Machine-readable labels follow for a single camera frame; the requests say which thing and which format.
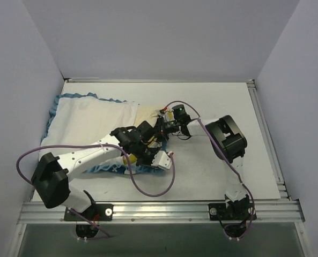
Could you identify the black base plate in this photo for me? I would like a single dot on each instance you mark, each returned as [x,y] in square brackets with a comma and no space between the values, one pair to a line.
[98,212]
[230,211]

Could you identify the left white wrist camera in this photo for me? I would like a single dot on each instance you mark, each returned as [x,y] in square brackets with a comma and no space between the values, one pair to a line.
[162,160]

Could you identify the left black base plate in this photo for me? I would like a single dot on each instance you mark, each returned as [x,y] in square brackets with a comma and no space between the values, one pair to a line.
[98,212]

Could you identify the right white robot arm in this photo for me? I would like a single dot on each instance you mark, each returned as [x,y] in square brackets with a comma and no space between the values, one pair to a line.
[228,143]

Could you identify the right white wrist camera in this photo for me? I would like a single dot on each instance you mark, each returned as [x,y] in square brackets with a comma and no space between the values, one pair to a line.
[167,114]

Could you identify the front aluminium rail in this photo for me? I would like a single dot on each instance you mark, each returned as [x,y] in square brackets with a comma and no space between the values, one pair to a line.
[162,213]

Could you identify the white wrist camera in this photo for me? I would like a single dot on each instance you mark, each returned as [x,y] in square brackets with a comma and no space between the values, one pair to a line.
[167,114]
[162,160]

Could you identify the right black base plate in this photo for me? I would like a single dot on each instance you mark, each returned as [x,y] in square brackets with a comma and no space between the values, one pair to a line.
[230,211]

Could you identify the cream yellow pillow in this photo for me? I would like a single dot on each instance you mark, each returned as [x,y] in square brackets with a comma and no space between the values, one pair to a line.
[148,112]

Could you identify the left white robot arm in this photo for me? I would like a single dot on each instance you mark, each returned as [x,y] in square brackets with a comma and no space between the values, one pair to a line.
[53,174]

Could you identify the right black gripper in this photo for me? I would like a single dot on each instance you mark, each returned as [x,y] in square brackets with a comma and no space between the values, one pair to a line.
[163,126]

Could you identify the blue white pillowcase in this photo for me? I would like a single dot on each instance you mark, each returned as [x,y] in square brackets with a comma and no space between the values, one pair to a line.
[77,119]

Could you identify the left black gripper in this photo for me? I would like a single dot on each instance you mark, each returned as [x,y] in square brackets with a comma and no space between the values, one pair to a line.
[145,153]

